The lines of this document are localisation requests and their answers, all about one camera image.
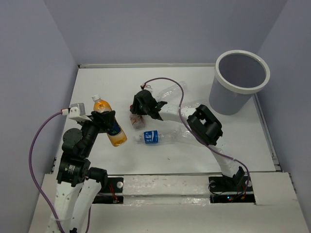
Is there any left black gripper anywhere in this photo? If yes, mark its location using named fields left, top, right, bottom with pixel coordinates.
left=78, top=109, right=116, bottom=156

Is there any small red cap bottle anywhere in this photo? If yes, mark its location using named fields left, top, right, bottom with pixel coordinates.
left=129, top=112, right=145, bottom=130

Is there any orange juice bottle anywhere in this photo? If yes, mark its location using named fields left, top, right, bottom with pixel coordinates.
left=92, top=94, right=127, bottom=147

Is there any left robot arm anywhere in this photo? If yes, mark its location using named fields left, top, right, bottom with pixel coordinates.
left=46, top=111, right=115, bottom=233

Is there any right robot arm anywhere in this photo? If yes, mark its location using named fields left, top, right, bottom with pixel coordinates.
left=130, top=90, right=245, bottom=190

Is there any clear bottle near bin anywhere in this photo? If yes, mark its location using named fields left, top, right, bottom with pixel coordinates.
left=178, top=99, right=209, bottom=113

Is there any grey round bin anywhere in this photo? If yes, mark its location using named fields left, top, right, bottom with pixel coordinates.
left=209, top=50, right=271, bottom=116

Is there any blue label clear bottle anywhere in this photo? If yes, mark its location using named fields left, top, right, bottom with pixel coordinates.
left=134, top=130, right=177, bottom=145

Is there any clear bottle far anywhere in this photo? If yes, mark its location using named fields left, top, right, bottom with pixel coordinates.
left=155, top=84, right=182, bottom=102

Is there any crushed clear bottle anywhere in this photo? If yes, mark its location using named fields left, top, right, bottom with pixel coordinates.
left=174, top=127, right=203, bottom=146

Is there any white foam front panel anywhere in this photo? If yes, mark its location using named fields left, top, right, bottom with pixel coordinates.
left=122, top=175, right=210, bottom=197

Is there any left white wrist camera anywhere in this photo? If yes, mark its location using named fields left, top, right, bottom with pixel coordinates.
left=69, top=103, right=91, bottom=122

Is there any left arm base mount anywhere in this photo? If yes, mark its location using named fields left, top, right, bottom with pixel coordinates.
left=93, top=177, right=124, bottom=204

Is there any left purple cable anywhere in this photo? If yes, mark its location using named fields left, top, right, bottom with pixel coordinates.
left=29, top=110, right=92, bottom=233

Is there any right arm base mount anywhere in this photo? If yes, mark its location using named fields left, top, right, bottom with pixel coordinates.
left=208, top=176, right=256, bottom=204

